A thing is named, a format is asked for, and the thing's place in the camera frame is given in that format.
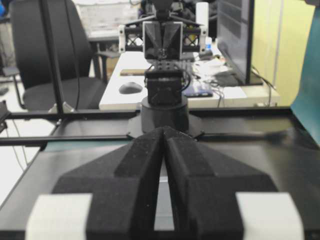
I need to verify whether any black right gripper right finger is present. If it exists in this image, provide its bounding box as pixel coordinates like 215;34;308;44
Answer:
163;127;305;240

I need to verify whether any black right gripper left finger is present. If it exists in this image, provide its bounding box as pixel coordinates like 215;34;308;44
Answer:
25;128;164;240

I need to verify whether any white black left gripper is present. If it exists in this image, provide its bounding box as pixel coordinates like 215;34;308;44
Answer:
118;20;208;60

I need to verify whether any white plastic bottle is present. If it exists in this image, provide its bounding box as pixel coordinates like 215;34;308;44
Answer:
195;2;209;28

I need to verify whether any black computer mouse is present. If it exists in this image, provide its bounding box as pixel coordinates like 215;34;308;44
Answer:
119;82;143;95

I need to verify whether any white desk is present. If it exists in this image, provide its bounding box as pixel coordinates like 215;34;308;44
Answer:
99;51;280;112

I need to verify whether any black computer monitor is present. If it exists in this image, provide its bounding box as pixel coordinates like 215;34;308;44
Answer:
217;0;263;86

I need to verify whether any black office chair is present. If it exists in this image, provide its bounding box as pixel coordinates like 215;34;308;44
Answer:
9;0;119;111

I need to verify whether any teal backdrop panel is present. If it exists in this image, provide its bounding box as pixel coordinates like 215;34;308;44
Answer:
290;0;320;143

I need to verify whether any black metal frame post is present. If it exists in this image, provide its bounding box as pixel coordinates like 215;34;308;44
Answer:
39;0;65;116

